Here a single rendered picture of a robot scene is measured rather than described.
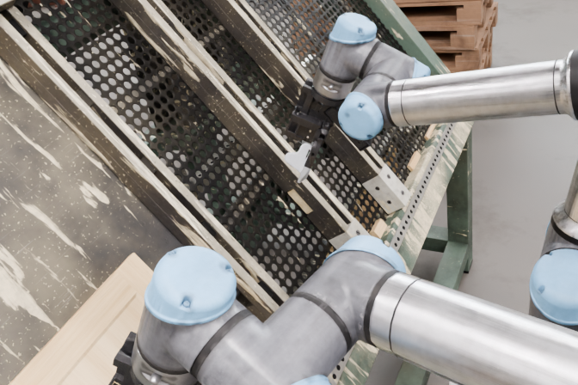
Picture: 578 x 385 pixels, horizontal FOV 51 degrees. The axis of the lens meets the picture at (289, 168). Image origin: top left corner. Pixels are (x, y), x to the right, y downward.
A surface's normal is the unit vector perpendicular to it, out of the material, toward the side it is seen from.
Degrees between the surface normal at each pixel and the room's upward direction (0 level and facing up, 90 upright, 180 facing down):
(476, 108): 95
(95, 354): 54
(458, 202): 90
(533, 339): 8
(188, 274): 28
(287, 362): 34
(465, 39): 90
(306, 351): 48
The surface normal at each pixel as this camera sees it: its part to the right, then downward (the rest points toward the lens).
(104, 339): 0.62, -0.39
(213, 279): 0.30, -0.72
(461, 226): -0.43, 0.56
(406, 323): -0.62, -0.22
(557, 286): -0.22, -0.75
